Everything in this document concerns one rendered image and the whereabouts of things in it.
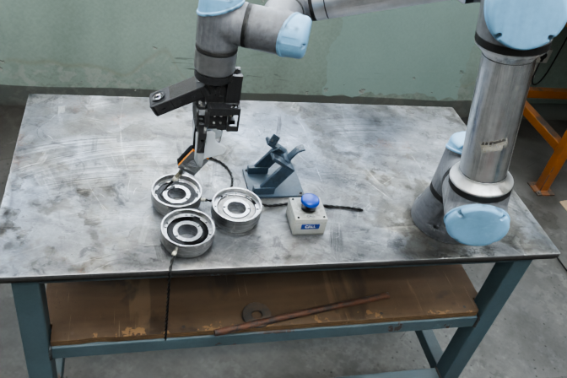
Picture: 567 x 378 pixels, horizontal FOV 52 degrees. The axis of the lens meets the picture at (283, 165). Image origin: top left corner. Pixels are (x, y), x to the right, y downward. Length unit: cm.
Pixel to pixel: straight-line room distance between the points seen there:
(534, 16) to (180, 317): 95
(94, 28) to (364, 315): 184
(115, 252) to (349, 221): 50
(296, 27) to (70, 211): 60
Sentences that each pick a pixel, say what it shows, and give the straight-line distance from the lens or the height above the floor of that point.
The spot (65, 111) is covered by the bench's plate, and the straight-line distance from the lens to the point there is 153.
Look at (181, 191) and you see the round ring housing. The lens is 126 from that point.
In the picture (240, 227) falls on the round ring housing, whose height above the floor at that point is 82.
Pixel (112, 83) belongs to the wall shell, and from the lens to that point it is 291.
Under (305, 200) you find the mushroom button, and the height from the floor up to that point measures 87.
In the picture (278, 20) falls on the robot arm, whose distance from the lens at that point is 98.
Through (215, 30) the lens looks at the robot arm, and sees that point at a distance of 99.
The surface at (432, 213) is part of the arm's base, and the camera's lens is 132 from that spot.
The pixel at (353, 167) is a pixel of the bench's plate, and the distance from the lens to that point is 145.
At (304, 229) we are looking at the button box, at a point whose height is 82.
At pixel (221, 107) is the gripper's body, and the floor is 107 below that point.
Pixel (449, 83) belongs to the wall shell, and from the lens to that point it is 332.
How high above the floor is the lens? 166
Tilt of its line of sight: 38 degrees down
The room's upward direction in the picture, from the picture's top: 12 degrees clockwise
